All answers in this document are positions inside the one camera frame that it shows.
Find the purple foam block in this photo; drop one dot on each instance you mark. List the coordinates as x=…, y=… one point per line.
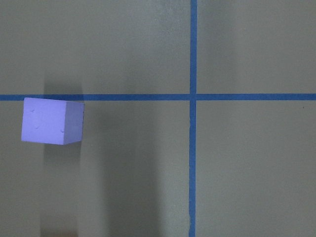
x=50, y=121

